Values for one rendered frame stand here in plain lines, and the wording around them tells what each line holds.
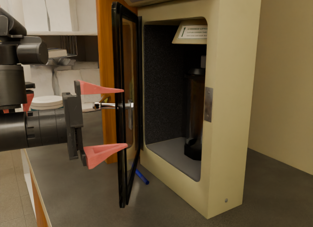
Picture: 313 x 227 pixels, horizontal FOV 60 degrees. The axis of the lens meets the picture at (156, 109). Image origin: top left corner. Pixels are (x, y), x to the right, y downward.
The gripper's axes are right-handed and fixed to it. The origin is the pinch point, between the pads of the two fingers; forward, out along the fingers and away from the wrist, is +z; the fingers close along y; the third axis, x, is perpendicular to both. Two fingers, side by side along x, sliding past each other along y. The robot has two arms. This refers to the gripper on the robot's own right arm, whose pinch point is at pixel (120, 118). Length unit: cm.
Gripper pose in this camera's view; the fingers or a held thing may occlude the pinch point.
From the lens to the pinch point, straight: 47.7
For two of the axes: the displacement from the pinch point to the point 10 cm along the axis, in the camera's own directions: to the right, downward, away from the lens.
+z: 9.3, -1.0, 3.4
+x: -3.5, -1.3, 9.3
